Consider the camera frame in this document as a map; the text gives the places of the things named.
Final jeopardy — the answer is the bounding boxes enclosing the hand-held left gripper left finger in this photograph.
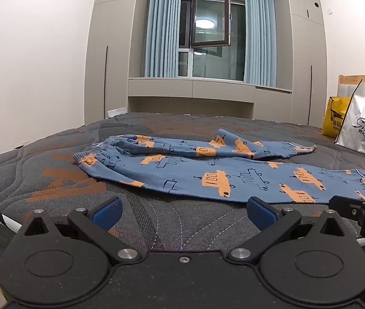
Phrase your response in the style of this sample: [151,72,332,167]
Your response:
[24,196,142,265]

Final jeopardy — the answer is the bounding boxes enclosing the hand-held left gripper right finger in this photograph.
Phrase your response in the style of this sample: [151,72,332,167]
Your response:
[226,196,344,264]

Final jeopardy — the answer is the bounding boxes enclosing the blue pants with orange print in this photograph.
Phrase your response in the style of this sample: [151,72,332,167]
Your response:
[73,129,365,205]

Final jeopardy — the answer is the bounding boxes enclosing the grey patterned bed mattress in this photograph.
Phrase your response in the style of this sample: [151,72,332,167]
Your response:
[0,112,365,256]

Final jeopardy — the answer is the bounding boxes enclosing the yellow plastic bag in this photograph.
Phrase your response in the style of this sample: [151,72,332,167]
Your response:
[321,96,352,137]

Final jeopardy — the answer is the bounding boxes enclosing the grey window bench cabinet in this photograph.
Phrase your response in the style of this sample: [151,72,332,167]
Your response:
[127,76,293,120]

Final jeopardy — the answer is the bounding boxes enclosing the tall grey wardrobe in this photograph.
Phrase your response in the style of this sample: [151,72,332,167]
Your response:
[274,0,328,127]
[84,0,151,126]

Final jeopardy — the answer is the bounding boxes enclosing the light blue curtain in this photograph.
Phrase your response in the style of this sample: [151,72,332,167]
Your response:
[243,0,278,86]
[144,0,183,78]

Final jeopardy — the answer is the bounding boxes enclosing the window with open pane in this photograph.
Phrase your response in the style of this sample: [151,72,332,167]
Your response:
[177,0,246,82]

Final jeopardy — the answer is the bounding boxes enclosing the padded headboard with wooden frame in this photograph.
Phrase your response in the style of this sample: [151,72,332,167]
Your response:
[337,74,365,104]

